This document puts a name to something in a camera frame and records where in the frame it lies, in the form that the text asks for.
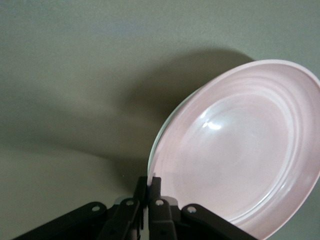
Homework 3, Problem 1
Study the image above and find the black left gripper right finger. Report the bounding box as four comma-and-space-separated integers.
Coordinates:
148, 176, 253, 240

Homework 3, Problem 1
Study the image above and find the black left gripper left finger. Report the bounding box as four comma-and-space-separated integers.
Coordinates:
12, 176, 148, 240

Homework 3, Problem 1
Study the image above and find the pink plate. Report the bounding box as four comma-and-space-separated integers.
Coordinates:
147, 58, 320, 240

